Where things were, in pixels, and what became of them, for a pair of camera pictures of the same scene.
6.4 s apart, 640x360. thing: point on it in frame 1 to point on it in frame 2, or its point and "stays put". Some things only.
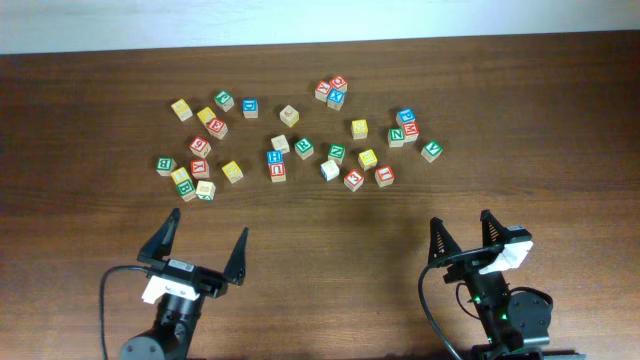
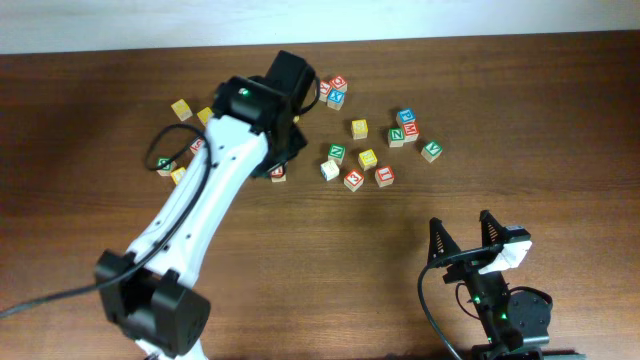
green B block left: [165, 165] stays put
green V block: [431, 151] stays put
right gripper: [449, 244] stays put
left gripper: [191, 275] to [296, 141]
